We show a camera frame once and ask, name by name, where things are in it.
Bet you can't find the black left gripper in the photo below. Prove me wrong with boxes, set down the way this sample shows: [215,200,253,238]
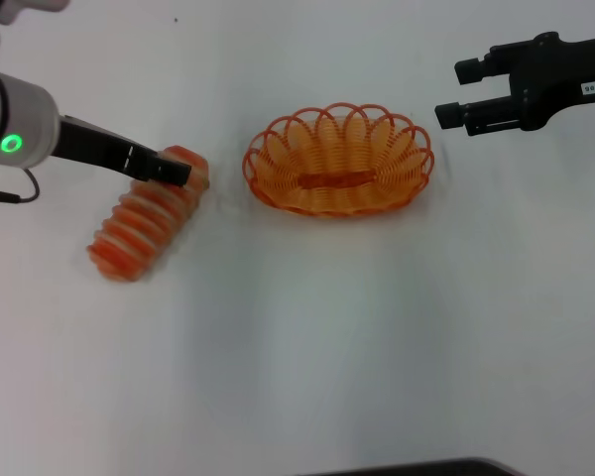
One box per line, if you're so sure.
[49,114,193,189]

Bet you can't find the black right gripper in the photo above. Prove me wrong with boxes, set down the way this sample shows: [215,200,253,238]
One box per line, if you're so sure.
[433,31,595,138]

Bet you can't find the orange striped bread loaf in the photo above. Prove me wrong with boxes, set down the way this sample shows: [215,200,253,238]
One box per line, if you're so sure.
[84,144,211,285]

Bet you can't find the orange woven plastic basket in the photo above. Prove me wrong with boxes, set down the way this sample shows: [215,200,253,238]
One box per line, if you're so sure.
[242,101,436,220]

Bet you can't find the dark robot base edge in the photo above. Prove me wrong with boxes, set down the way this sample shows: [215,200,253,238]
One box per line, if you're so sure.
[297,456,527,476]

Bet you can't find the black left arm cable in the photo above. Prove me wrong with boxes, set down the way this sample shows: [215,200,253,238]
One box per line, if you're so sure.
[0,167,42,204]

